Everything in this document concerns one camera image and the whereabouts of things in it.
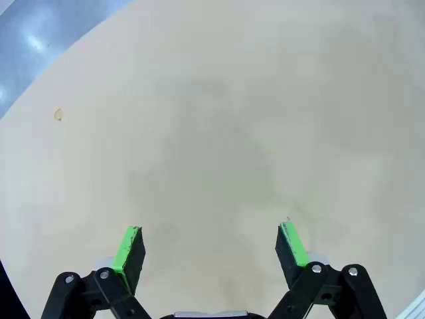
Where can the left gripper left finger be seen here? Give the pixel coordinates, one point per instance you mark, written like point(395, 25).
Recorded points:
point(131, 262)

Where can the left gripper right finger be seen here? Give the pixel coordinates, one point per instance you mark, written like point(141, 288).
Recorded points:
point(287, 259)

